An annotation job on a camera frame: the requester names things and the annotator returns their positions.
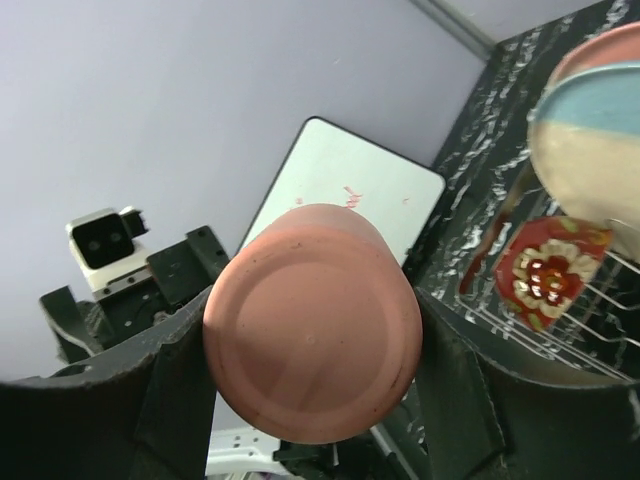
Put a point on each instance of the pink and cream plate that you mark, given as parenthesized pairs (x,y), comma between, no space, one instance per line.
(616,46)

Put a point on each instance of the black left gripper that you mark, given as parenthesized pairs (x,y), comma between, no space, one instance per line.
(165,282)

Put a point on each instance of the pink plastic cup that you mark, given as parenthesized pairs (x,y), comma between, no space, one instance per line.
(312,332)

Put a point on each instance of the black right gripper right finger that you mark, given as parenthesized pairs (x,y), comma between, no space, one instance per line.
(494,410)

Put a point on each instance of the red floral ceramic bowl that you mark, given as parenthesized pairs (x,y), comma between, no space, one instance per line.
(546,266)

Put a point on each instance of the white whiteboard with red writing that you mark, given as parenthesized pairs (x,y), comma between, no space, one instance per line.
(329,164)

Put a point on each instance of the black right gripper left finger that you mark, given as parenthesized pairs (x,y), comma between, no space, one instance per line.
(140,410)

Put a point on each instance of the blue and cream plate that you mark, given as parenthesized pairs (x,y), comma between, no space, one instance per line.
(583,138)

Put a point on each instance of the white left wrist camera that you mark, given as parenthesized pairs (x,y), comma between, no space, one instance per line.
(106,248)

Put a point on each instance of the chrome wire dish rack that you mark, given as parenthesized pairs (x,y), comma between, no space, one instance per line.
(598,333)

